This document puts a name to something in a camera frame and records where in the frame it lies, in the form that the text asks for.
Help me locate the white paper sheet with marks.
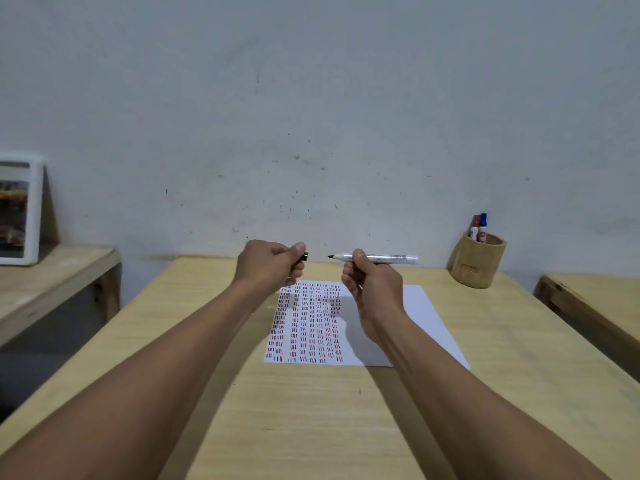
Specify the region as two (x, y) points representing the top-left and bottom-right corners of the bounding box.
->
(264, 281), (471, 370)

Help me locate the wooden pen holder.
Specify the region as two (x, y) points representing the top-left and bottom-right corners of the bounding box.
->
(446, 232), (507, 289)

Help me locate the person's left forearm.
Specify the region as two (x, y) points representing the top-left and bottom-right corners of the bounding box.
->
(0, 280), (266, 480)

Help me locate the white framed picture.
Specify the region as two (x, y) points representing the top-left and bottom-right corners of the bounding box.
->
(0, 154), (45, 266)

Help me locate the person's left hand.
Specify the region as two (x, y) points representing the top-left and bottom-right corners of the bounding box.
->
(233, 240), (307, 298)

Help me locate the white marker pen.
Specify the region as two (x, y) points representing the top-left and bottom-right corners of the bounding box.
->
(327, 253), (420, 266)

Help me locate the person's right hand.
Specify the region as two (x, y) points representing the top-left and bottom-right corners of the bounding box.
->
(341, 249), (405, 340)

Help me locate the person's right forearm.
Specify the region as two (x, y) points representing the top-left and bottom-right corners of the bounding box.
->
(367, 315), (613, 480)

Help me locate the wooden bench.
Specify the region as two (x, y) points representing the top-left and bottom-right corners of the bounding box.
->
(535, 273), (640, 383)

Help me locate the wooden side table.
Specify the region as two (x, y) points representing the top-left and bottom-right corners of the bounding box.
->
(0, 245), (122, 348)

